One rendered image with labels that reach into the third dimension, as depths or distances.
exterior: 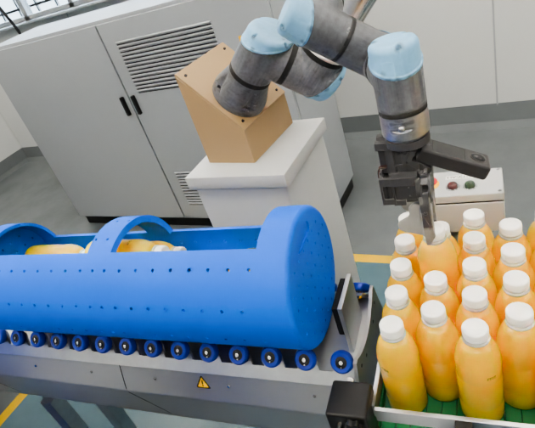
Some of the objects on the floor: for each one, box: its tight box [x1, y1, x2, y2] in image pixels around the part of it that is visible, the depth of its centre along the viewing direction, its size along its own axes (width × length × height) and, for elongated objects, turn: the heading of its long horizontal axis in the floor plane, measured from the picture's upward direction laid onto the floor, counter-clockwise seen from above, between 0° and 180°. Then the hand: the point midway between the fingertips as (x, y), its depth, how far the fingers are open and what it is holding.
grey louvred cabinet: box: [0, 0, 353, 226], centre depth 324 cm, size 54×215×145 cm, turn 89°
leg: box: [96, 404, 137, 428], centre depth 185 cm, size 6×6×63 cm
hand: (433, 230), depth 88 cm, fingers closed on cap, 4 cm apart
